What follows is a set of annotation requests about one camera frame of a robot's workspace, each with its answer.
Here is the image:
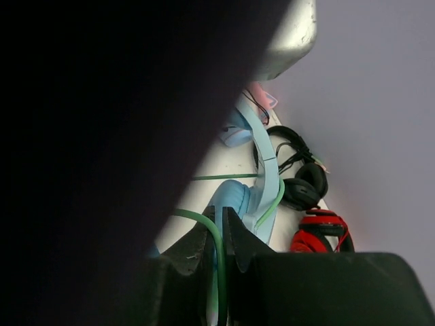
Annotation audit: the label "black headset with microphone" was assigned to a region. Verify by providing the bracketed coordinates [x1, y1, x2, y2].
[267, 126, 329, 211]

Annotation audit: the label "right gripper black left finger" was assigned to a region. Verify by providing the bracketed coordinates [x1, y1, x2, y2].
[135, 222, 215, 325]

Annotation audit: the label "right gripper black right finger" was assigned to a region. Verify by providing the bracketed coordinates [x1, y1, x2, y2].
[222, 208, 434, 325]

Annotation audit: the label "red black headphones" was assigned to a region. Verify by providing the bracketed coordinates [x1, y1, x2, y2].
[290, 209, 355, 253]

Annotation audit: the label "light blue headphones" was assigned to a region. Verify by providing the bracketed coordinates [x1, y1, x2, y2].
[145, 101, 286, 259]

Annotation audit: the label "pink blue cat-ear headphones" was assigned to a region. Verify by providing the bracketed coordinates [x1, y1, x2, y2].
[219, 81, 277, 147]

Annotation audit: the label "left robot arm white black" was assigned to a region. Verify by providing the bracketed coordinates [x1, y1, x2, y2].
[1, 1, 295, 325]

